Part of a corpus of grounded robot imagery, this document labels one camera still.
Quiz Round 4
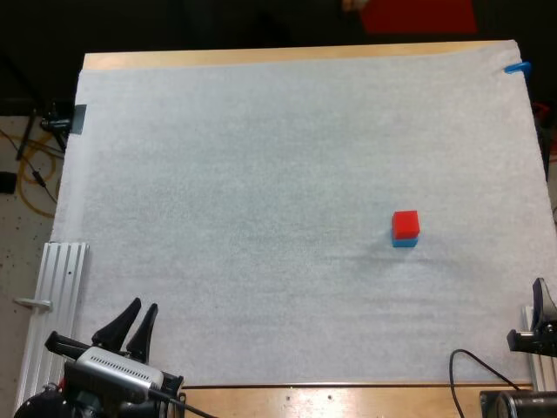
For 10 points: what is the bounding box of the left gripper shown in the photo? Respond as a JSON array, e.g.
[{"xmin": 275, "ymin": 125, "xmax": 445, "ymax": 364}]
[{"xmin": 44, "ymin": 297, "xmax": 185, "ymax": 413}]

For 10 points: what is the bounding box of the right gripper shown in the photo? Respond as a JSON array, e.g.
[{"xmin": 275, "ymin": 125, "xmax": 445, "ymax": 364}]
[{"xmin": 506, "ymin": 277, "xmax": 557, "ymax": 354}]

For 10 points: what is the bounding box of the blue cube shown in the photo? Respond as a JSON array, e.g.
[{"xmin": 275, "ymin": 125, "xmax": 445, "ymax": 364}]
[{"xmin": 391, "ymin": 233, "xmax": 421, "ymax": 250}]

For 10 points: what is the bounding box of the red cube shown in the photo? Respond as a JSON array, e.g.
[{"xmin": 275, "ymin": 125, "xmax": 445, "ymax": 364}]
[{"xmin": 391, "ymin": 210, "xmax": 422, "ymax": 241}]

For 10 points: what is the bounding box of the dark clamp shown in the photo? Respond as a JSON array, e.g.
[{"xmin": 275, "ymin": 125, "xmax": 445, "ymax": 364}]
[{"xmin": 40, "ymin": 101, "xmax": 89, "ymax": 137}]

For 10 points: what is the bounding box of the blue clip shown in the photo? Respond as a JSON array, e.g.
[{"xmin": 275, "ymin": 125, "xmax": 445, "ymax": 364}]
[{"xmin": 503, "ymin": 60, "xmax": 533, "ymax": 82}]

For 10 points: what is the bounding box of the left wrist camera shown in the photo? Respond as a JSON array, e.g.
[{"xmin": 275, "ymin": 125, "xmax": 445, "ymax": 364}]
[{"xmin": 64, "ymin": 346, "xmax": 166, "ymax": 404}]

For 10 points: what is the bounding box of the ribbed aluminium rail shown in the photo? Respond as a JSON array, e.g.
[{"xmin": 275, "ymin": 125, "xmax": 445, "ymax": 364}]
[
  {"xmin": 520, "ymin": 304, "xmax": 557, "ymax": 393},
  {"xmin": 12, "ymin": 241, "xmax": 91, "ymax": 418}
]

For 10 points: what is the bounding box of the black cable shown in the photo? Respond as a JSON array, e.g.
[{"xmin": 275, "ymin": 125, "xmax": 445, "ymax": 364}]
[
  {"xmin": 147, "ymin": 388, "xmax": 221, "ymax": 418},
  {"xmin": 447, "ymin": 347, "xmax": 521, "ymax": 418}
]

